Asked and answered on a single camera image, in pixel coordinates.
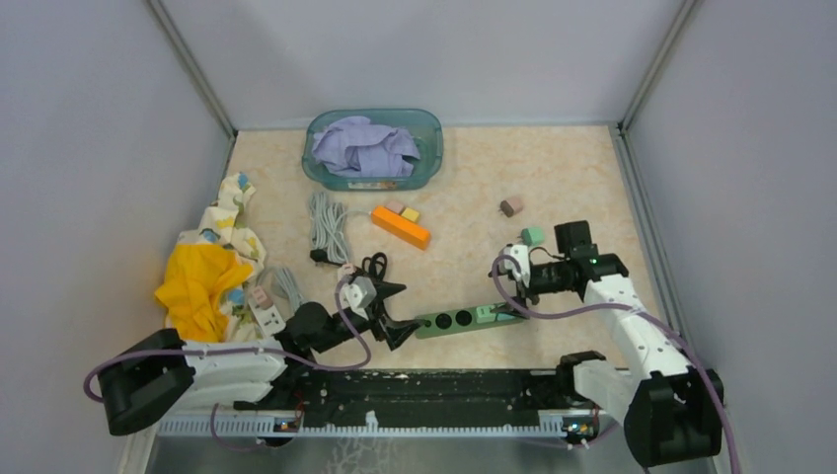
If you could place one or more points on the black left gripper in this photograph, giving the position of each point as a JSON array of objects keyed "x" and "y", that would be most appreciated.
[{"x": 395, "y": 332}]

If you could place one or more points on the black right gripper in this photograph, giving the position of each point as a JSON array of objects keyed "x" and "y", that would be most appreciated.
[{"x": 521, "y": 300}]

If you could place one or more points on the green power strip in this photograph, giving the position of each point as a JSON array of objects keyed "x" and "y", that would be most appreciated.
[{"x": 457, "y": 321}]

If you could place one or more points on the light green usb plug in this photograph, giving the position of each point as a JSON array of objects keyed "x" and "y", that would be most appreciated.
[{"x": 532, "y": 236}]

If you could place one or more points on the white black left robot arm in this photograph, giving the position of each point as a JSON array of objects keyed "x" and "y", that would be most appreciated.
[{"x": 165, "y": 373}]

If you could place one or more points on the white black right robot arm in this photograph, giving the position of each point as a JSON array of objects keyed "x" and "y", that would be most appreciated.
[{"x": 669, "y": 407}]

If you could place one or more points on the orange power strip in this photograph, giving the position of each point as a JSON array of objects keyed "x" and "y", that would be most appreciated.
[{"x": 400, "y": 227}]

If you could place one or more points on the teal plastic basin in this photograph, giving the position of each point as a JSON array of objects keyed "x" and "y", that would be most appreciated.
[{"x": 425, "y": 128}]

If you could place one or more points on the purple cloth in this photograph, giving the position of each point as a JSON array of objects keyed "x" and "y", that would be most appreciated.
[{"x": 356, "y": 147}]

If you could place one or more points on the yellow patterned cloth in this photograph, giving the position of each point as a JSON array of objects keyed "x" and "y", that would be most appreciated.
[{"x": 211, "y": 267}]

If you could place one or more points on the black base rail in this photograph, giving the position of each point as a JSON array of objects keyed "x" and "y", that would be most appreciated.
[{"x": 504, "y": 402}]

